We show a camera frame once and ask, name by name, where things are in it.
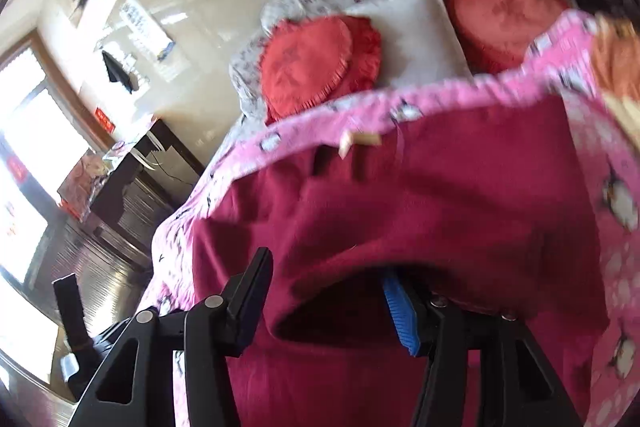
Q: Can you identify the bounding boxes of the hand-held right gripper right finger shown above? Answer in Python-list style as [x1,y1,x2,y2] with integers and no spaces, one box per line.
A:
[382,278,583,427]

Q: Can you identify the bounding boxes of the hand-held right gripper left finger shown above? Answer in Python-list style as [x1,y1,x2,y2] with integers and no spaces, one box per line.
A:
[60,247,275,427]

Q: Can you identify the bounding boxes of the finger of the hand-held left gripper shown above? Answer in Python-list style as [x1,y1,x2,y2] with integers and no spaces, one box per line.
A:
[52,274,96,353]

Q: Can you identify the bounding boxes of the dark red fleece garment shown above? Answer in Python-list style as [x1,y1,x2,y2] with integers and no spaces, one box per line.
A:
[192,94,608,427]

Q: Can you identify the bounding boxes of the dark wooden desk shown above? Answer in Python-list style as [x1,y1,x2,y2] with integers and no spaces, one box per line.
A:
[60,119,206,268]

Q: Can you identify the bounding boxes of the colourful printed box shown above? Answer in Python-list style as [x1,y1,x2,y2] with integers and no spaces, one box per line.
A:
[57,152,116,212]

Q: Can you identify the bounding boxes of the wooden framed window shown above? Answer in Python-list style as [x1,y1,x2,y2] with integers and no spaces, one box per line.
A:
[0,29,116,288]

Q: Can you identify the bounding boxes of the black hanging cloth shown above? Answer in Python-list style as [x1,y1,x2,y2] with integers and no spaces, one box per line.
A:
[101,50,135,95]

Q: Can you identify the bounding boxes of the pink penguin print blanket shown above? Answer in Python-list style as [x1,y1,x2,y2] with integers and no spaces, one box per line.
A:
[135,9,640,427]

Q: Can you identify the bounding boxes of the red heart pillow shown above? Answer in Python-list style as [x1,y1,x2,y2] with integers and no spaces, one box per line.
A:
[260,14,383,125]
[442,0,571,75]

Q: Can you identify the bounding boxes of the white pillow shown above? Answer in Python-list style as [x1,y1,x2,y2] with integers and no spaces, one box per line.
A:
[345,0,473,88]

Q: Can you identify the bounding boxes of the eye chart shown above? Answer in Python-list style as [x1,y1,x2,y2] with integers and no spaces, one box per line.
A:
[120,0,176,62]

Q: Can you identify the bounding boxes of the orange patterned blanket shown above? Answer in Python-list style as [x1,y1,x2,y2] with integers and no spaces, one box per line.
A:
[592,17,640,148]

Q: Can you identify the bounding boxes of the white strap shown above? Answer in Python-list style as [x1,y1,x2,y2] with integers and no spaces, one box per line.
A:
[132,134,166,170]

